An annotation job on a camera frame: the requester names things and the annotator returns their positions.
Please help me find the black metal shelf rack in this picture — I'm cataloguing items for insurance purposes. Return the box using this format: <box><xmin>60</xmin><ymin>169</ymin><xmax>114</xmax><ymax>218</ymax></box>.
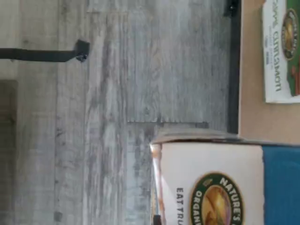
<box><xmin>222</xmin><ymin>0</ymin><xmax>300</xmax><ymax>146</ymax></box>

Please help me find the blue white cereal box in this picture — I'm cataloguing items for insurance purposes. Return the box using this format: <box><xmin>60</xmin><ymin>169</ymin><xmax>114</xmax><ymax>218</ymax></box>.
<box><xmin>150</xmin><ymin>127</ymin><xmax>300</xmax><ymax>225</ymax></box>

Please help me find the green white cereal box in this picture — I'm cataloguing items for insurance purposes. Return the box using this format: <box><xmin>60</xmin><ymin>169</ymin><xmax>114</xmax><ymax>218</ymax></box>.
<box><xmin>260</xmin><ymin>0</ymin><xmax>300</xmax><ymax>104</ymax></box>

